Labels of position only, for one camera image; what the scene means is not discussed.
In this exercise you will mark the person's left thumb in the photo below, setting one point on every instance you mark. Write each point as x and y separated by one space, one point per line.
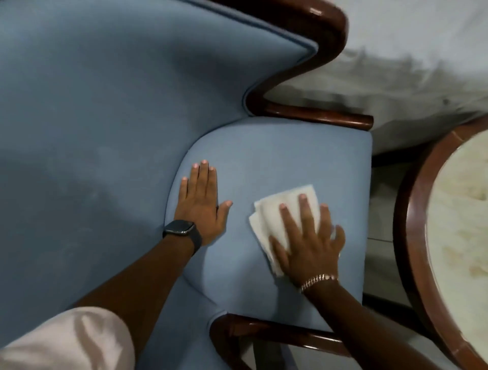
224 212

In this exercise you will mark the person's left hand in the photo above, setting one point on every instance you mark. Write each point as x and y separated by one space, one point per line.
200 213

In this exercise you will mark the person's right hand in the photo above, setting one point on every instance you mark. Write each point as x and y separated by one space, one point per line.
310 251

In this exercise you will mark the black smartwatch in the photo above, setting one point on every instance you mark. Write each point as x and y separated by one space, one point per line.
183 230

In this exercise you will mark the blue upholstered wooden armchair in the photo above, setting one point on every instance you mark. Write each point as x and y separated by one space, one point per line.
114 114

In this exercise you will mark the light pink shirt sleeve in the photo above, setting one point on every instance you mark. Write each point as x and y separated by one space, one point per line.
64 339

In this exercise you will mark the person's right little finger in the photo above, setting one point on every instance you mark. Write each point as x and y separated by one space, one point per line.
339 236

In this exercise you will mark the person's right forearm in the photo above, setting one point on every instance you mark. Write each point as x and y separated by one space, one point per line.
366 327

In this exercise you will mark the person's left forearm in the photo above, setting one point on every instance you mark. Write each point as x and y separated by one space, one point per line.
141 282

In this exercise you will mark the round marble top wooden table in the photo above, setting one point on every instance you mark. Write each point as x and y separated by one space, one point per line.
453 244

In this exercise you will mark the person's left middle finger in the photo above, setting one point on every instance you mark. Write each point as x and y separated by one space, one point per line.
202 180

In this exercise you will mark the person's right thumb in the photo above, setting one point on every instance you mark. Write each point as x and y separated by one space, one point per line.
279 249

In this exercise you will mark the white cloth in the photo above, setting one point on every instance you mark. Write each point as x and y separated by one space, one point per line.
268 213

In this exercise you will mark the person's left little finger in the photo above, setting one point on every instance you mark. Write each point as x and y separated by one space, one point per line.
183 190

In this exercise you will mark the person's right middle finger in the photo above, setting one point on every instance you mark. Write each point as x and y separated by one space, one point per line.
307 215

